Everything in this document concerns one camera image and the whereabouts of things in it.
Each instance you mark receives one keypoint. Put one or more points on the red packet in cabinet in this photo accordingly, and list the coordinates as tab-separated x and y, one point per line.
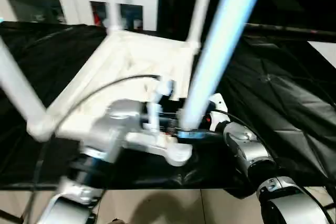
97	16

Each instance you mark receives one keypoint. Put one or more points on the black metal table leg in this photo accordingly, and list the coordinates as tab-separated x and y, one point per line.
10	213

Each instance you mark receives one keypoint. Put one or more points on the black mat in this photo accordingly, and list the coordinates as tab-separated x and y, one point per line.
275	90

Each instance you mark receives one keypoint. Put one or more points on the white plastic table top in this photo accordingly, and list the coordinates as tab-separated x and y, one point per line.
131	56

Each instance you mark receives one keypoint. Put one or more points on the white flat board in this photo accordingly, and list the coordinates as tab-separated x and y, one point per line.
324	51

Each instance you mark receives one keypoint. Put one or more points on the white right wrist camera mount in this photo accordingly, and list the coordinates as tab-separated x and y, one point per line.
216	103

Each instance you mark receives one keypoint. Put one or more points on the black metal rail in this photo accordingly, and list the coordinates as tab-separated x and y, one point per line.
288	28

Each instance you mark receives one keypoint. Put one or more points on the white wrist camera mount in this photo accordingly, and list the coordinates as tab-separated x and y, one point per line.
157	108
216	103

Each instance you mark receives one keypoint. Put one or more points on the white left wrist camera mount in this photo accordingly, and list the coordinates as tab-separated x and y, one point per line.
157	108

